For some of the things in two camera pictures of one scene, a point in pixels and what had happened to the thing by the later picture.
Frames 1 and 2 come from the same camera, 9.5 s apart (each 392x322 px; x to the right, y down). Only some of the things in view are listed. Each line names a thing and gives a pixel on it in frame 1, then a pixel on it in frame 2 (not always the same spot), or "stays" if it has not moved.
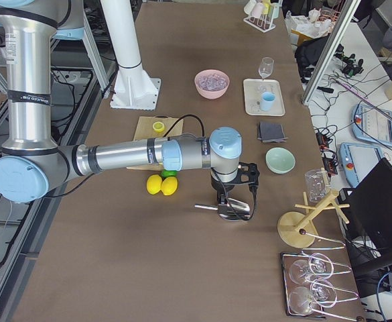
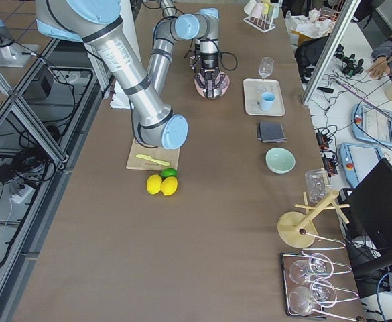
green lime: [167, 173] stays
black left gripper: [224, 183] to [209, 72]
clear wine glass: [266, 67] stays
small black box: [271, 132] stays
